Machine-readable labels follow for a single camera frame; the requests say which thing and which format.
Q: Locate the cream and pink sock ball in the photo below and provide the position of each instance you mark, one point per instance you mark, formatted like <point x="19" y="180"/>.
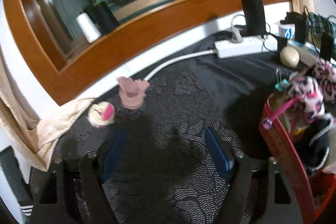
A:
<point x="101" y="115"/>

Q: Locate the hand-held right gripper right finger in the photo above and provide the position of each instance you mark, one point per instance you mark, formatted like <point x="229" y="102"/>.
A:
<point x="218" y="150"/>

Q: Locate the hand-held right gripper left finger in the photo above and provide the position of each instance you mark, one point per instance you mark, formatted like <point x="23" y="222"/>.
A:
<point x="115" y="150"/>

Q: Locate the red container box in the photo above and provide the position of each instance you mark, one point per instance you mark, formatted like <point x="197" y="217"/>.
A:
<point x="288" y="161"/>

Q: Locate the wooden framed window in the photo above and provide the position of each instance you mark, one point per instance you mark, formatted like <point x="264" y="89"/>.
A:
<point x="105" y="56"/>

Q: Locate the white charger plug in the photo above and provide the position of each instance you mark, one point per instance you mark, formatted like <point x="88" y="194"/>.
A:
<point x="237" y="35"/>

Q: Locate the beige oval object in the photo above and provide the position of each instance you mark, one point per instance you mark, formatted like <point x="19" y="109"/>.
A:
<point x="289" y="56"/>

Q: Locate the white and teal power strip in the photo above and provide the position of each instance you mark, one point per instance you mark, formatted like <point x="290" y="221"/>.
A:
<point x="304" y="52"/>

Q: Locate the black patterned tablecloth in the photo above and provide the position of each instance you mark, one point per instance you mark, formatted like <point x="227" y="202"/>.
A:
<point x="170" y="174"/>

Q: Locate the pink leopard print sock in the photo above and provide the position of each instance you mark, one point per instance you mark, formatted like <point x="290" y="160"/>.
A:
<point x="304" y="98"/>

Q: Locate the black thermos bottle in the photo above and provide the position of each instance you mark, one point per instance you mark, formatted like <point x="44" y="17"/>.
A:
<point x="252" y="11"/>

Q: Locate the black thread spool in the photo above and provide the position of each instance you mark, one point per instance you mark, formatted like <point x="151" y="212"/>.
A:
<point x="106" y="18"/>

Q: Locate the brown sock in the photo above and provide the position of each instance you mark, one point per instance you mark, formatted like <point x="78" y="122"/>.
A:
<point x="132" y="94"/>

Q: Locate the green plaid shirt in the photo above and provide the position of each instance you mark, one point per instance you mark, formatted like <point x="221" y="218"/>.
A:
<point x="321" y="23"/>

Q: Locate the white thread spool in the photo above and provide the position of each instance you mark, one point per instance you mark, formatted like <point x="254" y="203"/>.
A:
<point x="88" y="28"/>

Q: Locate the teal binder clip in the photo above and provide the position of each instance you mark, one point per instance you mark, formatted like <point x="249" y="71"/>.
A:
<point x="281" y="85"/>

